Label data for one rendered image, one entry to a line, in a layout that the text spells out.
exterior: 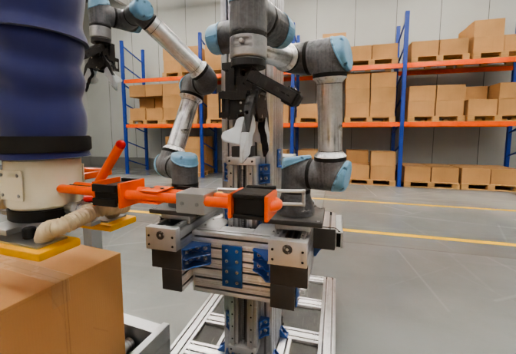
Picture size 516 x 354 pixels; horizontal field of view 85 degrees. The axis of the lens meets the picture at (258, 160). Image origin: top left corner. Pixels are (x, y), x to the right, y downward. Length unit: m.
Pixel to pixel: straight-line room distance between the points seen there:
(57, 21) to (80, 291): 0.74
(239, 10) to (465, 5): 9.64
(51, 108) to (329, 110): 0.80
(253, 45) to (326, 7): 9.18
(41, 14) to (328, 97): 0.81
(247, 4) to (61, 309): 0.92
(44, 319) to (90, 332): 0.18
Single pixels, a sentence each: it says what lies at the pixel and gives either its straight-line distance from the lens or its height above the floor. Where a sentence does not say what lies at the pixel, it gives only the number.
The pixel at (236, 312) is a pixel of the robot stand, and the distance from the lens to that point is 1.50.
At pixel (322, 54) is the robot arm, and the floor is 1.61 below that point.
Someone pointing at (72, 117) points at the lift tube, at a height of 1.40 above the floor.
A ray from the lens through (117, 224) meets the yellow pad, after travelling 0.91.
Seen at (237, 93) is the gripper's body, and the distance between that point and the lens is 0.56.
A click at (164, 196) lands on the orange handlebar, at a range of 0.66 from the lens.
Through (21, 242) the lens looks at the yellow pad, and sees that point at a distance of 0.86.
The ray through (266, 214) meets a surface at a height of 1.20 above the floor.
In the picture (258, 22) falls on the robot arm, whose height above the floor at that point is 1.57.
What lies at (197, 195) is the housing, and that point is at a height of 1.23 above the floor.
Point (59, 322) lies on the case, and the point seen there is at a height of 0.84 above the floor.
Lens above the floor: 1.36
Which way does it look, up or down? 6 degrees down
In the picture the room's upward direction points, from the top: straight up
